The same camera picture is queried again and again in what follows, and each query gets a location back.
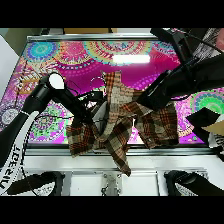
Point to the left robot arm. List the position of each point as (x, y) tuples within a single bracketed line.
[(43, 95)]

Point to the brown checked shirt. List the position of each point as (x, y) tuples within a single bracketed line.
[(116, 133)]

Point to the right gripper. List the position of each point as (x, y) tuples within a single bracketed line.
[(155, 93)]

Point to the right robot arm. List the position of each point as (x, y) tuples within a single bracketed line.
[(196, 78)]

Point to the silver frame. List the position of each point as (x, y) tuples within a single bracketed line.
[(83, 160)]

